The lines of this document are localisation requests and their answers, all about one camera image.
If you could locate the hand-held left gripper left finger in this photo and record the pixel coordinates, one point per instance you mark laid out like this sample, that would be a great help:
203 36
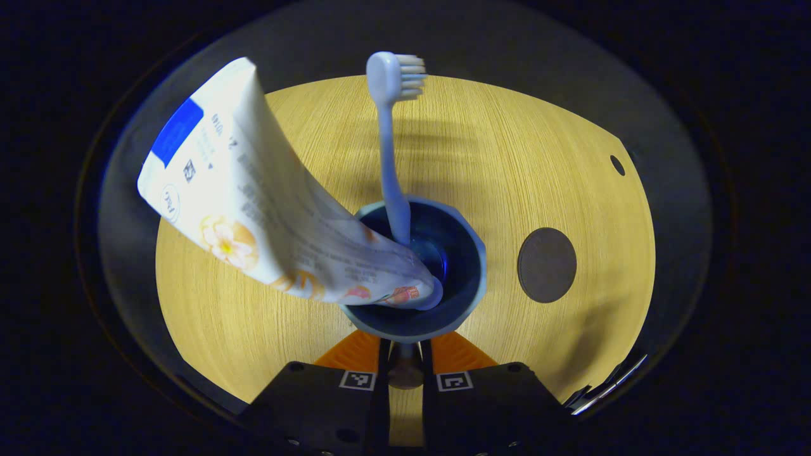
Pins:
317 411

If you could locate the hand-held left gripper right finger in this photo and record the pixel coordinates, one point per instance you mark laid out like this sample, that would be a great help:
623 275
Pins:
494 411

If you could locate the dark round coaster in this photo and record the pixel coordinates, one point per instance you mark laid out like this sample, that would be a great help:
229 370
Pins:
547 265

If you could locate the white toothpaste tube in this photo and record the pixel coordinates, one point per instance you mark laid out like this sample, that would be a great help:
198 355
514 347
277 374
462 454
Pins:
241 190

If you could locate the light blue toothbrush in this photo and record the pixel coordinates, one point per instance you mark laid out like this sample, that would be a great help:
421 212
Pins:
389 158

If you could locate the dark metal bar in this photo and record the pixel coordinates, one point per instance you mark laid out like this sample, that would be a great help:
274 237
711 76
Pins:
608 386

